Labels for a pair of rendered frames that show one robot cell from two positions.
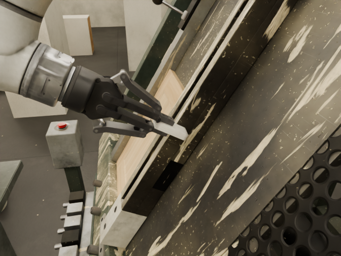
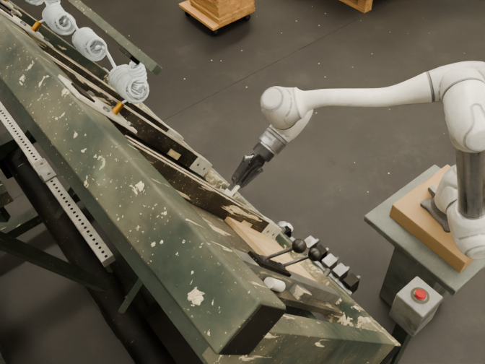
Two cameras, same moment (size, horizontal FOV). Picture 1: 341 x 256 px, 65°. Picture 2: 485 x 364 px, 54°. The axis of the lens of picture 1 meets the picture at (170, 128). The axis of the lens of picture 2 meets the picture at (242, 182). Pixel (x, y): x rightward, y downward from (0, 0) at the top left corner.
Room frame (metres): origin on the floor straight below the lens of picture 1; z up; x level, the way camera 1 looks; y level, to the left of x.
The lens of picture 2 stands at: (1.48, -0.40, 2.57)
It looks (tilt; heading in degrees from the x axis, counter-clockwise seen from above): 49 degrees down; 156
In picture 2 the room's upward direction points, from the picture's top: 6 degrees counter-clockwise
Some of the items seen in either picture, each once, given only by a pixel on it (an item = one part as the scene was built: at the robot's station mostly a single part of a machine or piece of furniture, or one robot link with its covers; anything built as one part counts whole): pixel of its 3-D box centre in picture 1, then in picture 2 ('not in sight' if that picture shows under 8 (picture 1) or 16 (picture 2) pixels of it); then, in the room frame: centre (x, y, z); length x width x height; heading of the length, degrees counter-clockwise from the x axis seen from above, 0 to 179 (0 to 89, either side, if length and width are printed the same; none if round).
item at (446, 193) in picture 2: not in sight; (460, 188); (0.73, 0.90, 1.00); 0.18 x 0.16 x 0.22; 151
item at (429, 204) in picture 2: not in sight; (447, 203); (0.70, 0.91, 0.86); 0.22 x 0.18 x 0.06; 179
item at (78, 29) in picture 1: (76, 35); not in sight; (5.71, 1.95, 0.36); 0.58 x 0.45 x 0.72; 99
